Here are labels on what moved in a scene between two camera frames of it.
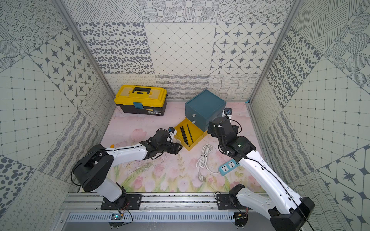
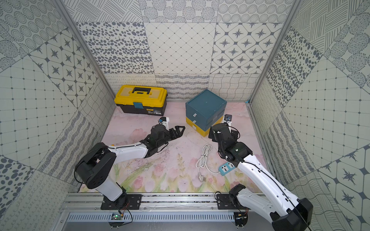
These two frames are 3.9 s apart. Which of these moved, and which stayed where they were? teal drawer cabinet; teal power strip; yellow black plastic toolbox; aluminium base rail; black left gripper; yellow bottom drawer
Moved: yellow bottom drawer; black left gripper
Stayed: teal drawer cabinet; yellow black plastic toolbox; aluminium base rail; teal power strip
